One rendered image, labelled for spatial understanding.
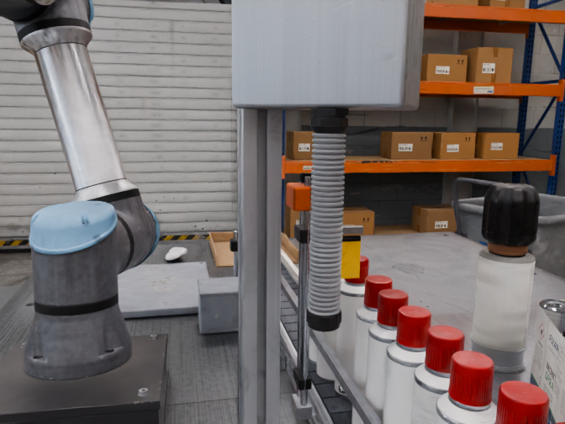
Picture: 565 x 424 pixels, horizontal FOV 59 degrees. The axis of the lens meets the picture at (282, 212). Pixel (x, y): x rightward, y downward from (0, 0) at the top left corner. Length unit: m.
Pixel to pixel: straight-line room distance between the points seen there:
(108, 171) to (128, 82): 4.08
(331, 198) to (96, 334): 0.43
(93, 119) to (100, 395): 0.44
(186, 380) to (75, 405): 0.27
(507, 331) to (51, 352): 0.68
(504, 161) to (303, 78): 4.70
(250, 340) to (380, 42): 0.36
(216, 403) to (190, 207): 4.21
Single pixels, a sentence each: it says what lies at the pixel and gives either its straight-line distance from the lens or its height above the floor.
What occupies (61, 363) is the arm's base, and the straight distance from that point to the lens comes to 0.76.
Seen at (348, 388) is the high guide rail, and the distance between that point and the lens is 0.63.
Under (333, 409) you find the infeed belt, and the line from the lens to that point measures 0.74.
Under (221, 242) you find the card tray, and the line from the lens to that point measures 1.80.
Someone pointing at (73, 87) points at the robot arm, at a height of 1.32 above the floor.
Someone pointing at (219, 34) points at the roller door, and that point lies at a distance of 4.99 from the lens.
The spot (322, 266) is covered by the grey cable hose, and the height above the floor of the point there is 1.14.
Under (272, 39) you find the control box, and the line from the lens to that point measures 0.49.
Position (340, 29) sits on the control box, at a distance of 0.47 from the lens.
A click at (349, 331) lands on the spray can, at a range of 0.72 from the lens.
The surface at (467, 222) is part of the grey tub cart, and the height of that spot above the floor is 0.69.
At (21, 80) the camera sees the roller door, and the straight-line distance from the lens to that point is 5.12.
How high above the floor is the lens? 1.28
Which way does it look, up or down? 11 degrees down
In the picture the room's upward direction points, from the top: 1 degrees clockwise
